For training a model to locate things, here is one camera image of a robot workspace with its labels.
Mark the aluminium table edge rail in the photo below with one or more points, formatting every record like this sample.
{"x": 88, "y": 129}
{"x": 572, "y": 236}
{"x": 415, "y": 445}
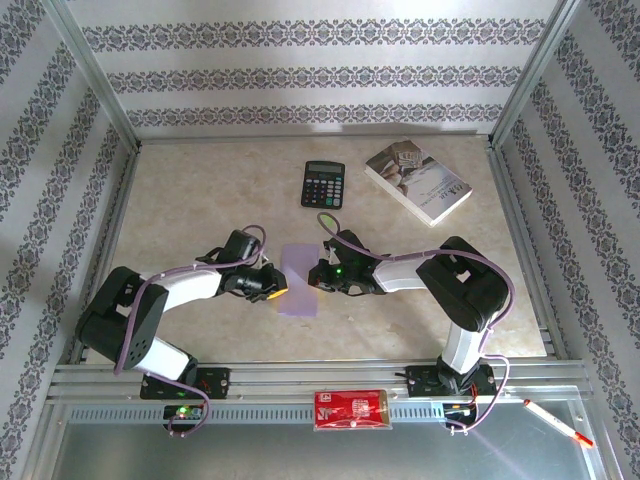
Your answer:
{"x": 107, "y": 240}
{"x": 517, "y": 225}
{"x": 300, "y": 137}

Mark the red packet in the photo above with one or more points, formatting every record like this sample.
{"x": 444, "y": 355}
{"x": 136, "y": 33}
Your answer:
{"x": 350, "y": 410}

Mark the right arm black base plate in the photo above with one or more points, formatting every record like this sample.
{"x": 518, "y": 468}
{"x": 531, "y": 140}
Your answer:
{"x": 420, "y": 382}

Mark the aluminium frame post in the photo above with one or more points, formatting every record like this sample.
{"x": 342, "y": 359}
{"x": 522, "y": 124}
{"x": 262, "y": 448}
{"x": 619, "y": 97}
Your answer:
{"x": 91, "y": 70}
{"x": 535, "y": 70}

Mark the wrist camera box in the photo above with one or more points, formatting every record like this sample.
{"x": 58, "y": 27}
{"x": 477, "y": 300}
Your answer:
{"x": 242, "y": 247}
{"x": 347, "y": 247}

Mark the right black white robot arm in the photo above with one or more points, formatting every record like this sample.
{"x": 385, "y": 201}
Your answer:
{"x": 400, "y": 275}

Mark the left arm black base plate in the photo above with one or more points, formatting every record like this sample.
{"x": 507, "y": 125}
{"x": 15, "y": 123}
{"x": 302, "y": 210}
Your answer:
{"x": 220, "y": 382}

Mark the right controller board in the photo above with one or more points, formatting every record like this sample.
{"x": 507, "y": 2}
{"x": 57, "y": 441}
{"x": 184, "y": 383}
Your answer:
{"x": 457, "y": 411}

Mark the left controller board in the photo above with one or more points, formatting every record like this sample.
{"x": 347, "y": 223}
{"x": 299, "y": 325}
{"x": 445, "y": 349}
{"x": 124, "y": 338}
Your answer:
{"x": 182, "y": 412}

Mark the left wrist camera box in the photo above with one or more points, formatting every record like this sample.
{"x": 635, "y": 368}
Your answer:
{"x": 242, "y": 247}

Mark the controller board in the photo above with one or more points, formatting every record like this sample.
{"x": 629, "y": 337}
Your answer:
{"x": 182, "y": 412}
{"x": 457, "y": 411}

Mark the paperback book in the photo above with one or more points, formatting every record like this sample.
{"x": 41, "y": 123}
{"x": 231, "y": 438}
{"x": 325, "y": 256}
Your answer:
{"x": 415, "y": 175}

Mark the black calculator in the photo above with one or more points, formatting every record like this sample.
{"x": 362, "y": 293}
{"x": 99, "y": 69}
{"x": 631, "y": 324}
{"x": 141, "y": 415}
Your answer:
{"x": 323, "y": 186}

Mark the steel sheet tray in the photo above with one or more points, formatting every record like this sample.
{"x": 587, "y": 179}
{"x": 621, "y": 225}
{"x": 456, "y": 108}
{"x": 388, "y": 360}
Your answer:
{"x": 300, "y": 455}

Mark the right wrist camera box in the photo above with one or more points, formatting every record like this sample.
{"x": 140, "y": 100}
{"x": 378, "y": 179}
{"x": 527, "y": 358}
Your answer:
{"x": 347, "y": 247}

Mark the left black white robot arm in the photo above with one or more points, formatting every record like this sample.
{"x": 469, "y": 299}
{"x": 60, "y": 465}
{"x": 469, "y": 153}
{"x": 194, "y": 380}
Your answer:
{"x": 185, "y": 290}

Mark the aluminium mounting rail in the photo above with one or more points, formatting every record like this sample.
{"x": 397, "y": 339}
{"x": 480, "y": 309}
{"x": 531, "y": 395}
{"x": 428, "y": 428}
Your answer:
{"x": 310, "y": 375}

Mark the red white pen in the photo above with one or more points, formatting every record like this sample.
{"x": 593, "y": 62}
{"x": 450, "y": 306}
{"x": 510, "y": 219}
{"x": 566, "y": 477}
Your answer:
{"x": 550, "y": 419}

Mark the purple paper sheet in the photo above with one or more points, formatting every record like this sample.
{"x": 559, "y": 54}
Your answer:
{"x": 300, "y": 302}

